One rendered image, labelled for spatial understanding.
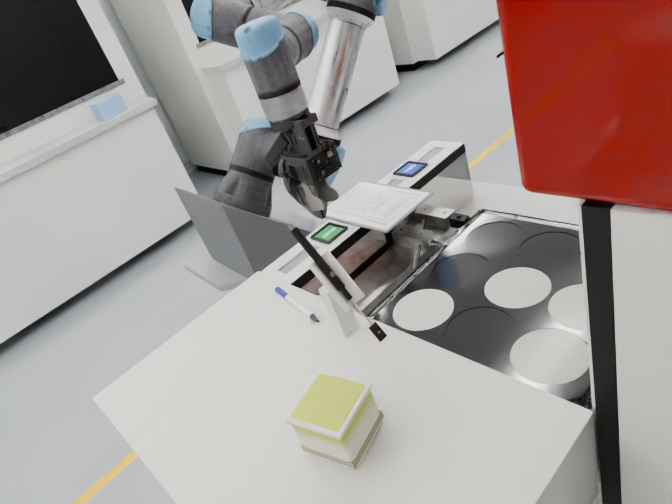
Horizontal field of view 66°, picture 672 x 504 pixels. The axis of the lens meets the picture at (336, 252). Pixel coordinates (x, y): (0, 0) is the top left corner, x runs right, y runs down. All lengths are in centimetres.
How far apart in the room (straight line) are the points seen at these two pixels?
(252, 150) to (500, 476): 95
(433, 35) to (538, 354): 476
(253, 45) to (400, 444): 60
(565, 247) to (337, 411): 52
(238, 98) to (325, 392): 340
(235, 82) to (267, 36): 303
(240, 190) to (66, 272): 238
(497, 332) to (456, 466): 27
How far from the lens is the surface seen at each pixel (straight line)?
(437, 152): 123
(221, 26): 100
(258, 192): 129
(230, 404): 76
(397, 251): 106
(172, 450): 76
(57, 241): 349
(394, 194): 109
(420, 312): 86
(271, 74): 87
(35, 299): 355
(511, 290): 87
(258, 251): 120
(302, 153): 91
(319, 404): 60
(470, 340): 80
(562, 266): 91
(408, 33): 544
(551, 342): 78
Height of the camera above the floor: 146
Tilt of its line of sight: 31 degrees down
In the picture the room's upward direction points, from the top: 21 degrees counter-clockwise
